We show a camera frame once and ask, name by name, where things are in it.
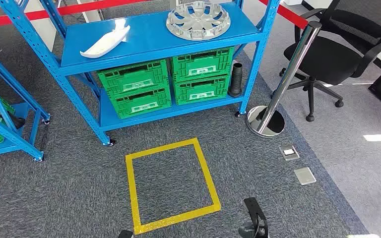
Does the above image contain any red barrier belt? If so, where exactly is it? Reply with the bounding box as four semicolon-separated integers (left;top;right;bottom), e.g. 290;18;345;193
257;0;310;30
0;0;148;29

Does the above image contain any silver plastic wheel hubcap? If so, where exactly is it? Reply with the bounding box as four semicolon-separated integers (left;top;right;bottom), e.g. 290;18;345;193
166;0;231;41

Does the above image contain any metal floor socket plate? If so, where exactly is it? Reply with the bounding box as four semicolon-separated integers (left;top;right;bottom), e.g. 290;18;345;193
294;167;317;186
279;144;300;162

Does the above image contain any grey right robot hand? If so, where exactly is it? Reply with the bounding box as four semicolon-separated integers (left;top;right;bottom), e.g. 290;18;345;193
238;223;260;238

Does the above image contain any white board panel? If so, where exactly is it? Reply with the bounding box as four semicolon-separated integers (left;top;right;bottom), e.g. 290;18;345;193
23;0;58;52

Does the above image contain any blue metal shelf rack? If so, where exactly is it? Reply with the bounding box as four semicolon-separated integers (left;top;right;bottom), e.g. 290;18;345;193
0;0;281;147
0;44;52;162

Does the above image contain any chrome stanchion post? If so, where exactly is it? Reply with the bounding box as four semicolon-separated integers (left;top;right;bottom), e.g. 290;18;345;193
246;20;322;138

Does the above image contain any yellow floor tape square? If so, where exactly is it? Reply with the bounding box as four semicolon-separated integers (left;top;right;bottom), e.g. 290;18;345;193
125;137;222;236

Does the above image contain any white elongated plastic trim part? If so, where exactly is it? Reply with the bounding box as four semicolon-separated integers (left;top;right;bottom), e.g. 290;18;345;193
79;24;131;59

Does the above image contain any black office chair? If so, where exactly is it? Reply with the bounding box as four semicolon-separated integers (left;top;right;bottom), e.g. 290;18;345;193
271;0;381;123

